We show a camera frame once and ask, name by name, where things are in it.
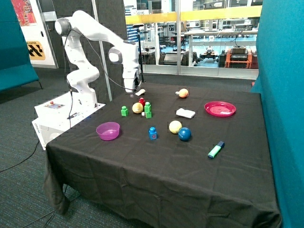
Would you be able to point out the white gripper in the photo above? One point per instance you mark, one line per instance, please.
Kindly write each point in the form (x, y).
(131, 80)

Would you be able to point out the green block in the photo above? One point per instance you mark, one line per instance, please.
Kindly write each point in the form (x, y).
(148, 115)
(147, 107)
(124, 111)

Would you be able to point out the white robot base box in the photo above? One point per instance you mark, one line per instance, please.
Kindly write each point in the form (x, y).
(59, 114)

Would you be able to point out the red block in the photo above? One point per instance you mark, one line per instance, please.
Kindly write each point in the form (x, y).
(142, 101)

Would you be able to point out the white small object far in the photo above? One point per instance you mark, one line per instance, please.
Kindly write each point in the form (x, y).
(140, 92)

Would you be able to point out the yellow ball left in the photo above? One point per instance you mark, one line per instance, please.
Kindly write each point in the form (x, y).
(137, 108)

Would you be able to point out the yellow ball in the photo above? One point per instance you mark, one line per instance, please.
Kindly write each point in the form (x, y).
(175, 126)
(137, 108)

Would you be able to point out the purple bowl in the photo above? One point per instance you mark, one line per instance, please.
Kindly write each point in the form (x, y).
(108, 131)

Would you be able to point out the blue block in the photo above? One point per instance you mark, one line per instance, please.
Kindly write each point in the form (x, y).
(152, 133)

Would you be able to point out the orange peach toy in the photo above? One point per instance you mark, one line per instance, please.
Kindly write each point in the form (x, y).
(183, 93)

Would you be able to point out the white sponge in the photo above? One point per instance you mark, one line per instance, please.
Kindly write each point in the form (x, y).
(185, 113)

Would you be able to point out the yellow ball centre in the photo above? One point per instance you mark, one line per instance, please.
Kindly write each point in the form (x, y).
(175, 126)

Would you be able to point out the blue ball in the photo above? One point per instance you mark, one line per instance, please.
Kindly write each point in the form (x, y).
(184, 134)

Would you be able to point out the black tablecloth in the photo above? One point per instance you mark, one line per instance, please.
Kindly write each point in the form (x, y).
(168, 183)

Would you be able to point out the pink plate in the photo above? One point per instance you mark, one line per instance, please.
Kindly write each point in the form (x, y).
(220, 108)

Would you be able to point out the green highlighter pen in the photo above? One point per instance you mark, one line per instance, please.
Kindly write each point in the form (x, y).
(215, 150)

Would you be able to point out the yellow black sign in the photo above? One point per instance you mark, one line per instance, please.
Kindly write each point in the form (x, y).
(35, 51)

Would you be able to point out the orange black machine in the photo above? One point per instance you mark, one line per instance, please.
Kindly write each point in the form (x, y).
(238, 57)

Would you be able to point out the teal sofa left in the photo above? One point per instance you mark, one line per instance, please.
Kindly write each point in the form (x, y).
(15, 66)

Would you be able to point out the red poster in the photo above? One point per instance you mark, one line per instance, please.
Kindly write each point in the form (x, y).
(24, 12)

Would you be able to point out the teal partition right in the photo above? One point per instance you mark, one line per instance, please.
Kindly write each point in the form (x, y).
(280, 53)

